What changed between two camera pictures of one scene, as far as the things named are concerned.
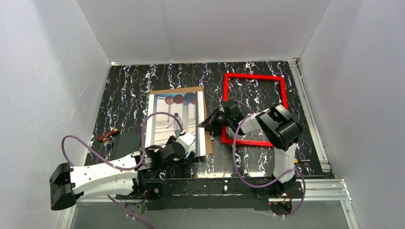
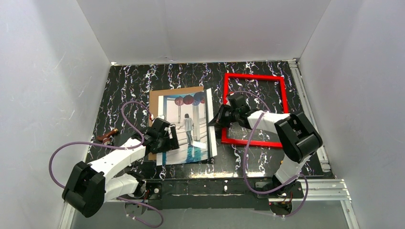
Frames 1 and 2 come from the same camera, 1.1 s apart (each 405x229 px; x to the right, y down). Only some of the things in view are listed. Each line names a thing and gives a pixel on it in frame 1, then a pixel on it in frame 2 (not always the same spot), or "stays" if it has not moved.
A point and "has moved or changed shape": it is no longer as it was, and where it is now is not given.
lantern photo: [188, 107] has moved or changed shape
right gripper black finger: [209, 124] → [219, 119]
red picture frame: [247, 142] stays
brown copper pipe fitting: [106, 138] stays
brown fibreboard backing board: [207, 138] → [154, 103]
